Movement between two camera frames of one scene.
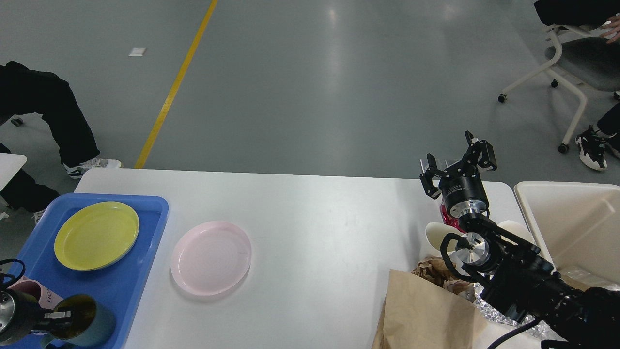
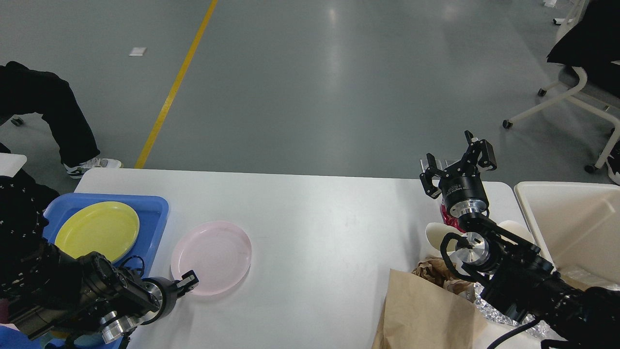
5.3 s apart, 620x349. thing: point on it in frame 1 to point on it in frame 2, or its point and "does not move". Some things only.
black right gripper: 463,191 does not move
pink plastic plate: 211,258 does not move
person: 604,16 to 591,42
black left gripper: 20,315 to 165,291
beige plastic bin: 578,225 does not move
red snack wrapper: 450,219 does not move
